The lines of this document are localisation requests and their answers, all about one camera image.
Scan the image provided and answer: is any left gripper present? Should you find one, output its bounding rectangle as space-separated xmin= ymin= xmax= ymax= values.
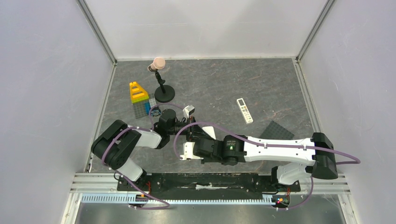
xmin=168 ymin=116 xmax=211 ymax=140

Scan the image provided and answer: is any long white remote control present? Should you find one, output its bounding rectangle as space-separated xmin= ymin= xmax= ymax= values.
xmin=236 ymin=98 xmax=253 ymax=124

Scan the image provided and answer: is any white grey remote control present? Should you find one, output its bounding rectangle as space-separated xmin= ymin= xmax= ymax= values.
xmin=202 ymin=126 xmax=216 ymax=140

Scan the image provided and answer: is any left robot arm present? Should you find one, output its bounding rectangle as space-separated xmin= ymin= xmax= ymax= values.
xmin=91 ymin=105 xmax=195 ymax=191

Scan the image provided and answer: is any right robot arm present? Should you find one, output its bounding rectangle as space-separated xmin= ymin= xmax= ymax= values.
xmin=182 ymin=133 xmax=338 ymax=190

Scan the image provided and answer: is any pink microphone on stand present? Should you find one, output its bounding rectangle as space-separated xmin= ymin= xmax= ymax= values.
xmin=148 ymin=57 xmax=175 ymax=103

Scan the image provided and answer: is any blue toy brick block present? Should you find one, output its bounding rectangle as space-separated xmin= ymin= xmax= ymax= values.
xmin=132 ymin=93 xmax=162 ymax=119

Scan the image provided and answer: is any dark studded baseplate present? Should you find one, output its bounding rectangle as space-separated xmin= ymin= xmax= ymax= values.
xmin=259 ymin=121 xmax=295 ymax=140

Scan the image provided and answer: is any yellow toy brick tower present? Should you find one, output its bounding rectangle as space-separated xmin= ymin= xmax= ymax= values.
xmin=129 ymin=81 xmax=149 ymax=104

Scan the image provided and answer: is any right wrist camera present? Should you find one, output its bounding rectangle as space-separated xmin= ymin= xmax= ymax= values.
xmin=180 ymin=142 xmax=200 ymax=161

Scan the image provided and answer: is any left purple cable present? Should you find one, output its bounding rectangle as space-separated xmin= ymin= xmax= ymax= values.
xmin=101 ymin=103 xmax=186 ymax=169

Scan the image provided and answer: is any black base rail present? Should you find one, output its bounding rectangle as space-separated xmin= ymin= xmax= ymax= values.
xmin=135 ymin=172 xmax=301 ymax=200

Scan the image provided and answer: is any white cable duct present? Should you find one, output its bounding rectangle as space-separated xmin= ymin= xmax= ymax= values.
xmin=81 ymin=193 xmax=278 ymax=205

